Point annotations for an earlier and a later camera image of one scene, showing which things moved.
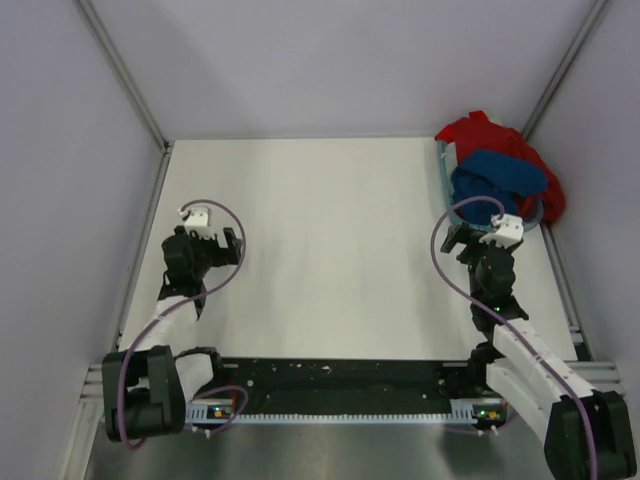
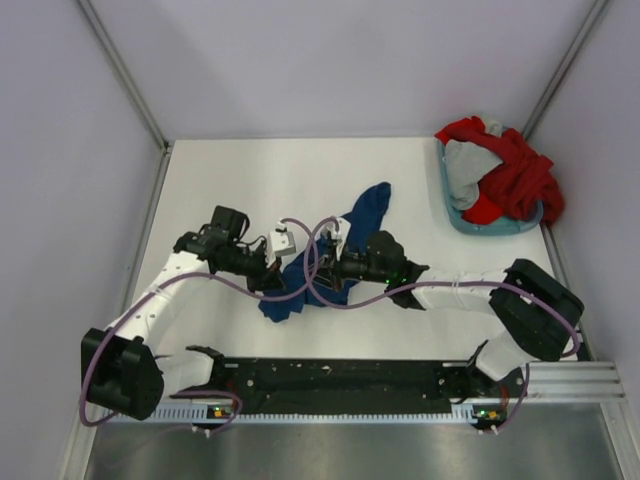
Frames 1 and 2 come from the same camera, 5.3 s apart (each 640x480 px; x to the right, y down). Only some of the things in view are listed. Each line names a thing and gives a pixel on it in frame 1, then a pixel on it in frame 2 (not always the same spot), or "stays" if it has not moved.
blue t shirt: [493, 174] to [315, 278]
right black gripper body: [471, 255] to [351, 266]
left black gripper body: [208, 254] to [250, 264]
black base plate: [344, 385] stays
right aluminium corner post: [590, 20] stays
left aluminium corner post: [124, 74] stays
